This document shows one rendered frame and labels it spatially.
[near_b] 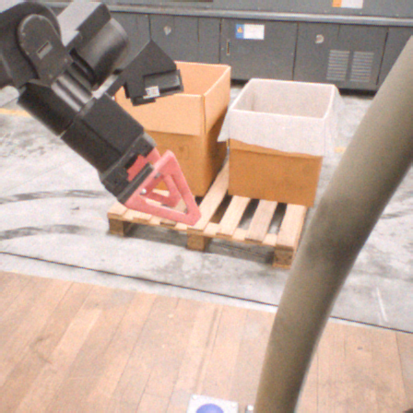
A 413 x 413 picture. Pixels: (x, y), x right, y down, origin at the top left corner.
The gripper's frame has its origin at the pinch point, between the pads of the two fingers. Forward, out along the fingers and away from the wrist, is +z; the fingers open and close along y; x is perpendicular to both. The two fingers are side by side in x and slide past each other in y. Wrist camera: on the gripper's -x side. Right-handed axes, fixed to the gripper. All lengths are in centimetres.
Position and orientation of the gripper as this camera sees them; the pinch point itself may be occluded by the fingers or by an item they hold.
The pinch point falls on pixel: (182, 206)
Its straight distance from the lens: 52.1
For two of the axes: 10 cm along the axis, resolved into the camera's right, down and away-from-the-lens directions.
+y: -2.6, -2.0, 9.4
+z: 7.1, 6.2, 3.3
